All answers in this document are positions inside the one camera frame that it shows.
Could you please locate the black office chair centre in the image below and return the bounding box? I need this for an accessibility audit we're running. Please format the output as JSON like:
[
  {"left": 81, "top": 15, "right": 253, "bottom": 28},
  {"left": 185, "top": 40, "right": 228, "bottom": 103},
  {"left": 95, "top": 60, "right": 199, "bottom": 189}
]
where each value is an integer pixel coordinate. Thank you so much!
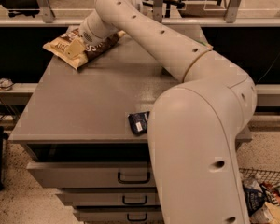
[{"left": 143, "top": 0, "right": 185, "bottom": 21}]

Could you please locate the wire basket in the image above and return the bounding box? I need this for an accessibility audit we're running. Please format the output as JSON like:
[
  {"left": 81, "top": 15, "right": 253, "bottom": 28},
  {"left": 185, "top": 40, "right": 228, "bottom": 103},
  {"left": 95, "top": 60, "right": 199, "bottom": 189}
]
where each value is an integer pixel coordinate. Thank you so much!
[{"left": 240, "top": 168, "right": 280, "bottom": 224}]

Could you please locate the grey drawer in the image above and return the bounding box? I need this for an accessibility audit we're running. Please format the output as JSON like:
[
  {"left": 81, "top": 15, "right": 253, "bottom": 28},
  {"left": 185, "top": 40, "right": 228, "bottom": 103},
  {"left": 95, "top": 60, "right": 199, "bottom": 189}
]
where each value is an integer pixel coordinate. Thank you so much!
[
  {"left": 73, "top": 206, "right": 163, "bottom": 223},
  {"left": 27, "top": 162, "right": 156, "bottom": 189},
  {"left": 56, "top": 188, "right": 160, "bottom": 207}
]

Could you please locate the grey drawer cabinet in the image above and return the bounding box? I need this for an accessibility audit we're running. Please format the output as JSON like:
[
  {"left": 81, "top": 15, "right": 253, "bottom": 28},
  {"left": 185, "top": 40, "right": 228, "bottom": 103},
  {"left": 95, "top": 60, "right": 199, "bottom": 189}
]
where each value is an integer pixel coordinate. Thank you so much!
[{"left": 8, "top": 23, "right": 253, "bottom": 224}]

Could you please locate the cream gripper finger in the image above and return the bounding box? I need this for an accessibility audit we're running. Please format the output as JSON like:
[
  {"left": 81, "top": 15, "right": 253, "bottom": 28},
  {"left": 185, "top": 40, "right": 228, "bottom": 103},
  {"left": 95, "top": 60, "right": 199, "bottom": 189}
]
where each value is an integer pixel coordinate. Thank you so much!
[{"left": 65, "top": 40, "right": 85, "bottom": 59}]

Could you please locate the top grey drawer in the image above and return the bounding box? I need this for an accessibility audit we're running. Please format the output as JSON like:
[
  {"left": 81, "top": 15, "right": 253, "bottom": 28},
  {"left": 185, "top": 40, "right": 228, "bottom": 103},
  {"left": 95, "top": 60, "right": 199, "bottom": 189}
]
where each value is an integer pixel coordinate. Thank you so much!
[{"left": 27, "top": 162, "right": 156, "bottom": 189}]

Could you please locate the middle grey drawer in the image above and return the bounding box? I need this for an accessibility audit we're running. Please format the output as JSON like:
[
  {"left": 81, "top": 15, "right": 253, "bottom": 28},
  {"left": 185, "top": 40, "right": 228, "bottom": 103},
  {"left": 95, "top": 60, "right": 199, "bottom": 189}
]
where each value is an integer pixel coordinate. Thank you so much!
[{"left": 56, "top": 188, "right": 160, "bottom": 207}]

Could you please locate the blue rxbar blueberry bar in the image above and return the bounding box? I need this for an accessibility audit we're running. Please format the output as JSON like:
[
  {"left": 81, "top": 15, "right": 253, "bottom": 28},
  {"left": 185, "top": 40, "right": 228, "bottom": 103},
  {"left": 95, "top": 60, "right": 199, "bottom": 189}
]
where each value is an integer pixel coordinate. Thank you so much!
[{"left": 128, "top": 111, "right": 149, "bottom": 135}]

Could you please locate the bottom grey drawer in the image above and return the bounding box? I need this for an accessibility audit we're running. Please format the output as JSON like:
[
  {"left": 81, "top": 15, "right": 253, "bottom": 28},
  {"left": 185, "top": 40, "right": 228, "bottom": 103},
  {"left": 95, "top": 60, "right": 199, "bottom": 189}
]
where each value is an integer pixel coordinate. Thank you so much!
[{"left": 73, "top": 206, "right": 163, "bottom": 223}]

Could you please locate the brown sea salt chip bag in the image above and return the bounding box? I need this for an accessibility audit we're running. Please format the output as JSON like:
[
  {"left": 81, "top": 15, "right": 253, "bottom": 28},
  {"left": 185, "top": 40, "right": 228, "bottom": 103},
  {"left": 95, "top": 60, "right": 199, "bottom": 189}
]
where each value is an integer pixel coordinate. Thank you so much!
[{"left": 43, "top": 28, "right": 125, "bottom": 70}]

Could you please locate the dark blue snack bag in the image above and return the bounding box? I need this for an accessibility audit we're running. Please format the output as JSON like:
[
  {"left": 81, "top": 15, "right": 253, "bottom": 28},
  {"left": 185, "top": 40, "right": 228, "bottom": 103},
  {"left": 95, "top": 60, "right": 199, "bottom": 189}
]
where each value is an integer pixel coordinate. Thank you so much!
[{"left": 244, "top": 188, "right": 265, "bottom": 216}]

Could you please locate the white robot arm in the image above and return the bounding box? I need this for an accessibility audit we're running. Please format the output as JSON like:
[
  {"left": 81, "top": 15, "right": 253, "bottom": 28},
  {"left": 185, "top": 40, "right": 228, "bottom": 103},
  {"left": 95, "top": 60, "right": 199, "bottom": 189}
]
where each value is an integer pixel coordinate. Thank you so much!
[{"left": 78, "top": 0, "right": 257, "bottom": 224}]

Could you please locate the yellow snack bag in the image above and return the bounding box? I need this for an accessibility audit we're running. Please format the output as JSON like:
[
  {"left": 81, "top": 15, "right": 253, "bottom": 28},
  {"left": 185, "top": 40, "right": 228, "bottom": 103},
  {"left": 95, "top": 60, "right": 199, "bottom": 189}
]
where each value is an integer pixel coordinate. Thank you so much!
[{"left": 265, "top": 203, "right": 280, "bottom": 224}]

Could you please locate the green snack bag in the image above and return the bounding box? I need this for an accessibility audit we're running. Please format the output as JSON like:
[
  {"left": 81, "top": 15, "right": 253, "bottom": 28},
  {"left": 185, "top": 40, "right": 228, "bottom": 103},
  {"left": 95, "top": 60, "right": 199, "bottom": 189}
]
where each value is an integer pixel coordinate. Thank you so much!
[{"left": 199, "top": 41, "right": 213, "bottom": 50}]

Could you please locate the red snack bag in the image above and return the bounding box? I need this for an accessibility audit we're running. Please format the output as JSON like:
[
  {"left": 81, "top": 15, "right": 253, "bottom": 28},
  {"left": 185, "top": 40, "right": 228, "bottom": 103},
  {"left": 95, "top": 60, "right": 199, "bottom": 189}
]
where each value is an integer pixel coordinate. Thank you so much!
[{"left": 260, "top": 182, "right": 280, "bottom": 207}]

